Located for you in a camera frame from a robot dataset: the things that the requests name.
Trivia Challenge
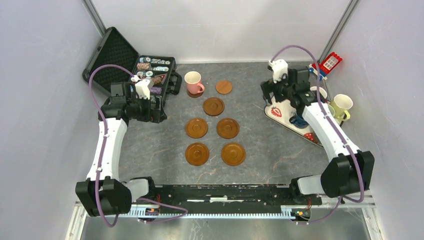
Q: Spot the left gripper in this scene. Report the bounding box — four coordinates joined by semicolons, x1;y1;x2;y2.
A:
127;93;167;124

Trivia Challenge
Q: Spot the dark blue mug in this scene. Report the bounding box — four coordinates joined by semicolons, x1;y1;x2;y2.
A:
289;114;309;129

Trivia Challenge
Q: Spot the dark brown coaster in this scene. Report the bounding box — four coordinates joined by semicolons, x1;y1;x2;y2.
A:
186;90;204;98

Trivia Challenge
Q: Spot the light wooden coaster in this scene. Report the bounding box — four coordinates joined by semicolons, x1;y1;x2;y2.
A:
215;80;233;95

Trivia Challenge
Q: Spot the grooved wooden coaster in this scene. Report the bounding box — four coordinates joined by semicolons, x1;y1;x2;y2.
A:
202;97;225;116

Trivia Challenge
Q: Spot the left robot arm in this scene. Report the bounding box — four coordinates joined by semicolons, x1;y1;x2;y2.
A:
75;80;157;217

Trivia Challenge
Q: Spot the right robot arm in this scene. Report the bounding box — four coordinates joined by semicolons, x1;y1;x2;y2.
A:
260;69;375;204

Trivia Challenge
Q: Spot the strawberry pattern tray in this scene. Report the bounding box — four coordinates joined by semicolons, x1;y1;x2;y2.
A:
264;97;323;147

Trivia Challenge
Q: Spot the cream pink mug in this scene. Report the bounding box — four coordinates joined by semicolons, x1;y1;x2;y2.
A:
310;86;328;102

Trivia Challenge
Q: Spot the red blue toy truck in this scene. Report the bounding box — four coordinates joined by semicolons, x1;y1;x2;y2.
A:
308;51;343;81

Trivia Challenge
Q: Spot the light green mug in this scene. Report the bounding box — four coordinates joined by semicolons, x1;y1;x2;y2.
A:
327;104;336;118

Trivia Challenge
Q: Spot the yellow mug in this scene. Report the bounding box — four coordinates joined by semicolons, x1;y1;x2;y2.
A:
330;94;353;122

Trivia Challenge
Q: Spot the black poker chip case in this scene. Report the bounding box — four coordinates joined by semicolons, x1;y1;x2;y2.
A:
82;27;182;101

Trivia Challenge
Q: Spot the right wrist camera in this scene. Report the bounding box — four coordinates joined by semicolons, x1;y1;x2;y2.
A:
268;59;289;84

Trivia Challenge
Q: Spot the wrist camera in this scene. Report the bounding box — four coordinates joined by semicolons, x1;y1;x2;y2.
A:
268;59;289;84
135;79;154;100

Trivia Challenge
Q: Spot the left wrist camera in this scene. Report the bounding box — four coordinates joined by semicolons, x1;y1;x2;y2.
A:
135;79;154;100

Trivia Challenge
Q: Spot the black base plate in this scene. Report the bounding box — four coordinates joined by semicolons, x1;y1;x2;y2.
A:
145;183;323;215

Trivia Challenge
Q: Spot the aluminium frame rail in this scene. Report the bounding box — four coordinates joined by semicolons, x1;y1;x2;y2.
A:
74;184;377;220

